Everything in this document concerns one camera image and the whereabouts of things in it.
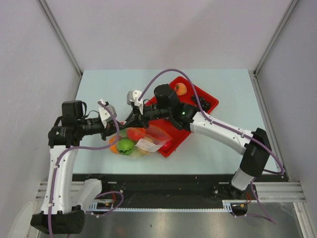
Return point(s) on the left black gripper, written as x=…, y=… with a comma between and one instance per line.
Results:
x=111, y=129

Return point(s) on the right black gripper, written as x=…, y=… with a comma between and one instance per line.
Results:
x=136, y=119

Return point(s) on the toy red orange tomato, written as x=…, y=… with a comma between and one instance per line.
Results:
x=135, y=134

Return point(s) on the clear zip top bag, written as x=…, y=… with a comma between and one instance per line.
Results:
x=155, y=133

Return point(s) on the toy orange tangerine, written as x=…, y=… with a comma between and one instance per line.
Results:
x=113, y=148

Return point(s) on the toy whole watermelon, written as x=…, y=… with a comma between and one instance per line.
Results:
x=125, y=146

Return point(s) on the toy peach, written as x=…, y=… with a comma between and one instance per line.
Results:
x=180, y=89

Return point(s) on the toy yellow orange mango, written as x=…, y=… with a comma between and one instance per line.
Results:
x=145, y=145

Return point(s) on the toy green cabbage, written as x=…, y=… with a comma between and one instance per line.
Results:
x=136, y=154

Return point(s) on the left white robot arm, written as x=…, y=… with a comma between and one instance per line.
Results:
x=61, y=213

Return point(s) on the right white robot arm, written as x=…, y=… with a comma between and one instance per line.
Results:
x=254, y=146

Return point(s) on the toy red apple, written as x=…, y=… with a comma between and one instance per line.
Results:
x=166, y=147

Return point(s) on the red plastic tray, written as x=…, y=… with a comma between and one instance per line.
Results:
x=180, y=110

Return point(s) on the toy black grapes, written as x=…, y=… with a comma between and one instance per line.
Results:
x=204, y=104

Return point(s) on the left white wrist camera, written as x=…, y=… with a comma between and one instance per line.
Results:
x=107, y=113

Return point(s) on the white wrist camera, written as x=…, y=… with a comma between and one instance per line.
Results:
x=135, y=100
x=107, y=113

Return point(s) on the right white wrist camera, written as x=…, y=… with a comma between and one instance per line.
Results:
x=135, y=100

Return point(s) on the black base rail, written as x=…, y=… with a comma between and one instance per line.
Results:
x=171, y=191

